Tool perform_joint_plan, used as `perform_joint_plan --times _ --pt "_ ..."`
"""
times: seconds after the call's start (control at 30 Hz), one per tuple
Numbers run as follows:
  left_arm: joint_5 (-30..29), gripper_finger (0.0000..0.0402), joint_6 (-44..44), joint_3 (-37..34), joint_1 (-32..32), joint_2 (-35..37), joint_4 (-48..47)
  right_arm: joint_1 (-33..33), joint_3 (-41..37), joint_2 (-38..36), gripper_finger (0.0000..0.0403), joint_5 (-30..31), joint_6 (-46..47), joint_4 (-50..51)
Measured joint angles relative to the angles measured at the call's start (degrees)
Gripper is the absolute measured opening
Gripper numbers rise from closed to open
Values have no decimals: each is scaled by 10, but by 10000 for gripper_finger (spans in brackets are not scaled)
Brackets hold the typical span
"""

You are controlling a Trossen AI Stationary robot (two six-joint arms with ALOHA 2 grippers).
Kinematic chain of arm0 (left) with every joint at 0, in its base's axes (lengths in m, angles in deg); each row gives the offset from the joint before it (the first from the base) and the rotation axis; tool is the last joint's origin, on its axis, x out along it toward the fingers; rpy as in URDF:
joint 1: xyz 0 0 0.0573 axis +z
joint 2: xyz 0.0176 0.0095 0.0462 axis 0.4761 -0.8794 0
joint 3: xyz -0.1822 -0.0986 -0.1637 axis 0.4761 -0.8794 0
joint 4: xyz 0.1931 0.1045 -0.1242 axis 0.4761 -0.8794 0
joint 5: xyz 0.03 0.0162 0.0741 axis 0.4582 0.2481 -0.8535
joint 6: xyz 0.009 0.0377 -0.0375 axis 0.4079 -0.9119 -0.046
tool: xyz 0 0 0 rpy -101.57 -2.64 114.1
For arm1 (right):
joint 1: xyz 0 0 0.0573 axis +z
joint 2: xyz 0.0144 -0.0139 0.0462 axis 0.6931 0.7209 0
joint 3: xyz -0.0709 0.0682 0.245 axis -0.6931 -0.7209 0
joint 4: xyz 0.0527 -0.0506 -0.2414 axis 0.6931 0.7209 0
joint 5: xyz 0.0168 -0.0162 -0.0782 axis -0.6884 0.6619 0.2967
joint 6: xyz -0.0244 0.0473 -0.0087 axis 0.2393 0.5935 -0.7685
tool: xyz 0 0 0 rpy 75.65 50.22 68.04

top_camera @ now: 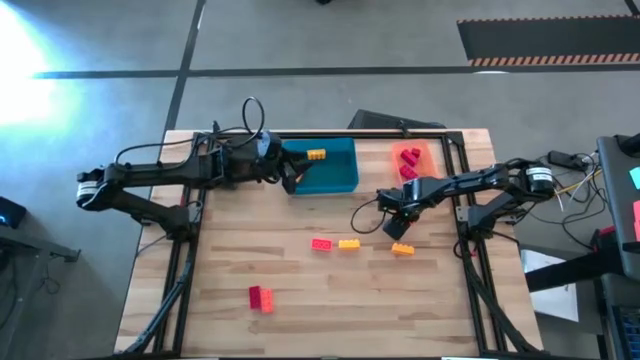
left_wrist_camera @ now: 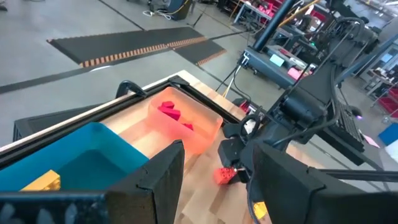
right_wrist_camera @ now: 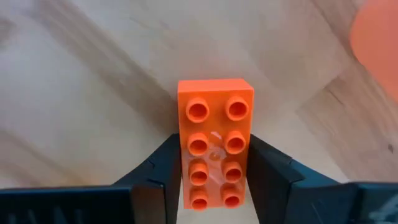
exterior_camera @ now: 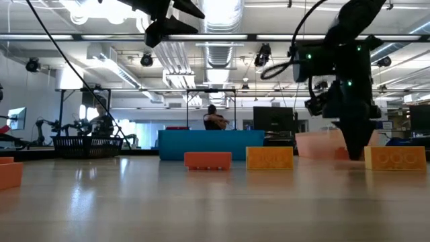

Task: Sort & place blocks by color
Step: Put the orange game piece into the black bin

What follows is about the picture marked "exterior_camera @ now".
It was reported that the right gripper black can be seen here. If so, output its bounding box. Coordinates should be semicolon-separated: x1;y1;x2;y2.
322;80;382;161

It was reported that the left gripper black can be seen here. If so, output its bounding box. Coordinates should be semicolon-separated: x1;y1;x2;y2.
117;0;206;48

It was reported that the amber toy brick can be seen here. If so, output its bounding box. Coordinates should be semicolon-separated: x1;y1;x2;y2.
363;145;427;171

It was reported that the yellow toy brick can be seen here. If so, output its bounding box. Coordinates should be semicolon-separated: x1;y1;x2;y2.
245;146;294;171

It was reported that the coral red toy brick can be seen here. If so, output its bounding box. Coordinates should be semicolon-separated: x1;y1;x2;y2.
0;157;24;191
183;151;233;171

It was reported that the translucent pink plastic bin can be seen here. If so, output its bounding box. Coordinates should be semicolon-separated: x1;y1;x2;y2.
294;129;382;161

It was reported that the blue object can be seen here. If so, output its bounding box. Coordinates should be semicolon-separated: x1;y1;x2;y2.
385;136;413;147

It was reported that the dark computer monitor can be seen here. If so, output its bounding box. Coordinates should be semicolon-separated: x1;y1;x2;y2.
408;104;430;134

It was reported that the black monitor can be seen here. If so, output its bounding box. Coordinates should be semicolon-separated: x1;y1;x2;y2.
252;106;296;134

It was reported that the person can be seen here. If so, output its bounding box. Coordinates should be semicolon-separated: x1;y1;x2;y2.
87;102;115;137
202;104;231;131

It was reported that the blue plastic bin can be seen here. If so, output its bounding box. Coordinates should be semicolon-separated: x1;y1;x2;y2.
157;129;266;161

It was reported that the black mesh basket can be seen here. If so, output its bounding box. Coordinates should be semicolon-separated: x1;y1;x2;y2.
51;135;124;159

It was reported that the lit computer monitor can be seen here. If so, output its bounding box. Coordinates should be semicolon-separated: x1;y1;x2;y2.
5;106;28;131

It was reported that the silver ventilation duct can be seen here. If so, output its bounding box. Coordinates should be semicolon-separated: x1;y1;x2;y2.
197;0;245;105

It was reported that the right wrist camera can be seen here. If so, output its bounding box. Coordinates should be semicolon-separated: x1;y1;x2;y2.
304;91;329;117

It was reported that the black background rig frame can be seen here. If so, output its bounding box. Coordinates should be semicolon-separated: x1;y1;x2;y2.
57;87;112;138
185;88;238;131

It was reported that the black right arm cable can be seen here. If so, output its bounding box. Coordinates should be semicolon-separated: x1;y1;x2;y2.
260;0;329;81

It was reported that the thin black cable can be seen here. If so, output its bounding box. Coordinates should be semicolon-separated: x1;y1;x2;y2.
25;0;132;151

